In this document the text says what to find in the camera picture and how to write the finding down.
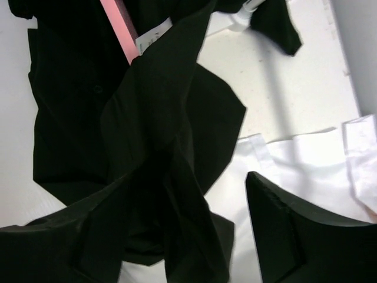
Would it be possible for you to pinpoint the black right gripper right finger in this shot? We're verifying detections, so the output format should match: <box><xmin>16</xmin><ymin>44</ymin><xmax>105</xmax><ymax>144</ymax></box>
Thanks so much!
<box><xmin>245</xmin><ymin>172</ymin><xmax>376</xmax><ymax>283</ymax></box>

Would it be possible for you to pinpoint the white shirt on hanger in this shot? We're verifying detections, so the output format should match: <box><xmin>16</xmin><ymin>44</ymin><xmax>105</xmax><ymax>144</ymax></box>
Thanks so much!
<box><xmin>120</xmin><ymin>115</ymin><xmax>376</xmax><ymax>282</ymax></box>

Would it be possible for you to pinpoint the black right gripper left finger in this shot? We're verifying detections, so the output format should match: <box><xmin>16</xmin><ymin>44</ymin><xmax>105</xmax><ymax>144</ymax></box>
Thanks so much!
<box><xmin>1</xmin><ymin>177</ymin><xmax>128</xmax><ymax>282</ymax></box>

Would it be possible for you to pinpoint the black shirt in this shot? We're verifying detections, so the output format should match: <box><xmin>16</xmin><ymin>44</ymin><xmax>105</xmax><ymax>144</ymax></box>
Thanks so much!
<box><xmin>7</xmin><ymin>0</ymin><xmax>304</xmax><ymax>283</ymax></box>

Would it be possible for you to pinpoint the white metal clothes rack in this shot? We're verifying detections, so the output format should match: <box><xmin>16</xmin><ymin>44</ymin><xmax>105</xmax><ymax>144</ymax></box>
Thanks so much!
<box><xmin>206</xmin><ymin>0</ymin><xmax>265</xmax><ymax>37</ymax></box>

